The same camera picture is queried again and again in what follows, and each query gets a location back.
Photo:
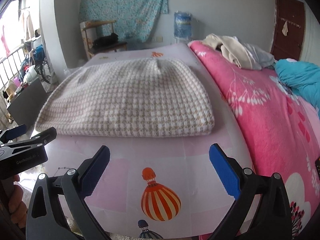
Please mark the pink floral blanket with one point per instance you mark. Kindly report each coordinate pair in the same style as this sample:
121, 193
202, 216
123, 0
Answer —
281, 130

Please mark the cream clothes pile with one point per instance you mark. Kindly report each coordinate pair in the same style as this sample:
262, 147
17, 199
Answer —
243, 55

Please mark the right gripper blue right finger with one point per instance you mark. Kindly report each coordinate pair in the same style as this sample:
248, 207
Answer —
230, 172

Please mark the black garment on chair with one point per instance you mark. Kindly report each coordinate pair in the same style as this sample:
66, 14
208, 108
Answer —
105, 41

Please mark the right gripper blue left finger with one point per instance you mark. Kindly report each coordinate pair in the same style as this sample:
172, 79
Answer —
90, 171

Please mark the beige houndstooth knit coat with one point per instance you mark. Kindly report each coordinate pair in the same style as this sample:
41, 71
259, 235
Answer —
132, 98

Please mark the turquoise garment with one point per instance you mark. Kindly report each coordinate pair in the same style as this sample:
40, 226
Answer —
302, 77

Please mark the teal floral wall cloth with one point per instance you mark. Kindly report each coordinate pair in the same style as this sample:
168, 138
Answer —
135, 19

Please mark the blue water jug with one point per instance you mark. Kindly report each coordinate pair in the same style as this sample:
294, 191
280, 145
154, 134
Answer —
183, 25

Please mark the wooden chair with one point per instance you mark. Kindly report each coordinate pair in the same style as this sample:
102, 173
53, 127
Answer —
89, 34

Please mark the dark grey cabinet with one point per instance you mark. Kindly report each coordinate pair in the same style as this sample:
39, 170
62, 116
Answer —
25, 107

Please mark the left human hand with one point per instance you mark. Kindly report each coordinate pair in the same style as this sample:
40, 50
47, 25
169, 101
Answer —
17, 208

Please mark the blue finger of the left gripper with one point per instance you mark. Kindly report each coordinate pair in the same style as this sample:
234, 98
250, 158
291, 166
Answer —
12, 133

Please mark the dark red door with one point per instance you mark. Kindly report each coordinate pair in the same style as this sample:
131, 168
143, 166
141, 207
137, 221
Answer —
289, 29

